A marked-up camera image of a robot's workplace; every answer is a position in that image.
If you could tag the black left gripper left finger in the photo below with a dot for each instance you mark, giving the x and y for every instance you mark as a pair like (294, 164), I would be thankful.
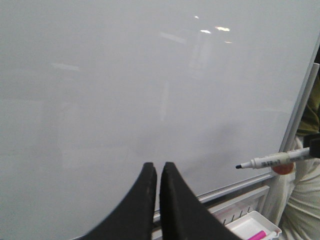
(132, 219)

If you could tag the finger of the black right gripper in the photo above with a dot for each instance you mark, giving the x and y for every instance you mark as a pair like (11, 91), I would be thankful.
(314, 148)

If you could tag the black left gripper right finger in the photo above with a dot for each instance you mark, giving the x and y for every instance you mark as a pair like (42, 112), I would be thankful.
(182, 215)

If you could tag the red round magnet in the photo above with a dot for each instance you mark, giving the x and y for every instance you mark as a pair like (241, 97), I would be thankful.
(284, 169)

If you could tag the white marker black tip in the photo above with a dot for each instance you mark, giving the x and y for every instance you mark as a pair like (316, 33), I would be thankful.
(277, 159)

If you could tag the large whiteboard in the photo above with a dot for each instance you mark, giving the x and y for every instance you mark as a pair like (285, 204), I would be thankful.
(92, 89)

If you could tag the person in light clothing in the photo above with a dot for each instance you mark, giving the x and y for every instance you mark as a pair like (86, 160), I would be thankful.
(301, 217)

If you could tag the white plastic tray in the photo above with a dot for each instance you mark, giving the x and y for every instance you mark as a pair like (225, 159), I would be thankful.
(254, 226)

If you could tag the grey whiteboard stand frame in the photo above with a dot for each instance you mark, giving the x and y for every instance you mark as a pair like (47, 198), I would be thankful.
(250, 197)

